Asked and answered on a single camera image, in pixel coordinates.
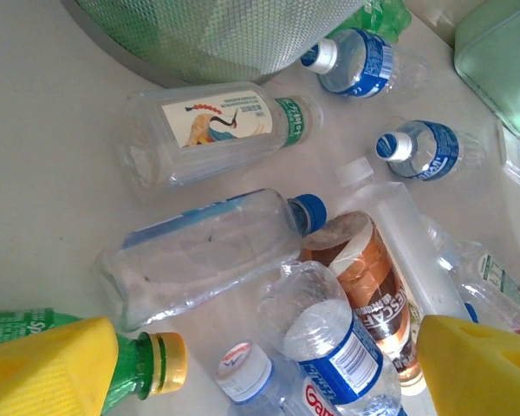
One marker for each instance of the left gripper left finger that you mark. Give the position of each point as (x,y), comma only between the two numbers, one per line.
(47,372)

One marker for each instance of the small clear plastic sachet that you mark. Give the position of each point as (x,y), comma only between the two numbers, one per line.
(518,158)

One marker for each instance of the crushed bottle blue barcode label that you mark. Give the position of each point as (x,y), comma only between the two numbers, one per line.
(342,359)

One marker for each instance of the crushed green soda bottle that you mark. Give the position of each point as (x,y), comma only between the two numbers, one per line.
(377,17)

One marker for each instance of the clear bottle crane picture label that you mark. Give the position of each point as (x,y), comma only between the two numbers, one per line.
(216,125)

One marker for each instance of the long clear square bottle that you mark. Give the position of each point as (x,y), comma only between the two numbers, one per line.
(411,242)

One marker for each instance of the mint green zip case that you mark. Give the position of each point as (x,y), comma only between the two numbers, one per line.
(502,60)

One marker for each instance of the brown Nescafe coffee bottle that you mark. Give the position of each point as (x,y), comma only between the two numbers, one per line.
(368,277)

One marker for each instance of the clear bottle pale blue label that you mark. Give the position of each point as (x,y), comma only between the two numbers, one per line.
(471,312)

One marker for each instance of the clear bottle blue cap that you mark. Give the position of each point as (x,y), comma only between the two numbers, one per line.
(208,251)

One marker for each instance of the round mesh waste bin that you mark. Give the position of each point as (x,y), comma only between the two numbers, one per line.
(225,39)

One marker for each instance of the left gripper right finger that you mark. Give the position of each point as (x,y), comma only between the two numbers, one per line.
(481,372)

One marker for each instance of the green Sprite bottle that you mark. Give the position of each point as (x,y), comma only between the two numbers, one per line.
(134,368)

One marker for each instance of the ribbed clear water bottle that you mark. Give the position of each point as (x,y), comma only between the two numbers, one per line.
(242,368)

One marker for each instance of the small crushed blue-label bottle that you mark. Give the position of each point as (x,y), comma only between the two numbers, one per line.
(433,149)
(359,65)

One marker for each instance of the clear bottle green print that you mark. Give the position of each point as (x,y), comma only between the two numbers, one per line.
(498,277)

